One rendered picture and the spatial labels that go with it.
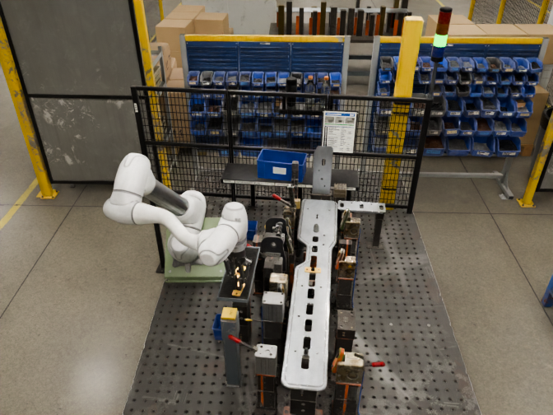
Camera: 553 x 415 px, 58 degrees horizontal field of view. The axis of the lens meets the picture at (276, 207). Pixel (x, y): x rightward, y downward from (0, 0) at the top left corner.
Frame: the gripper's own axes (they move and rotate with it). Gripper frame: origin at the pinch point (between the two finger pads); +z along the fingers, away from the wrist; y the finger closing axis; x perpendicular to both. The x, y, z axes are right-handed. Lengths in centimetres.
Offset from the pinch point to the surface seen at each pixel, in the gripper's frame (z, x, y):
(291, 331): 20.1, -4.1, 25.6
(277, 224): 3, 50, 6
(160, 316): 50, 15, -51
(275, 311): 13.9, 0.1, 16.9
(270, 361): 16.8, -25.0, 21.1
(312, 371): 20.0, -23.1, 38.5
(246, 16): 64, 699, -210
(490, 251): 120, 211, 153
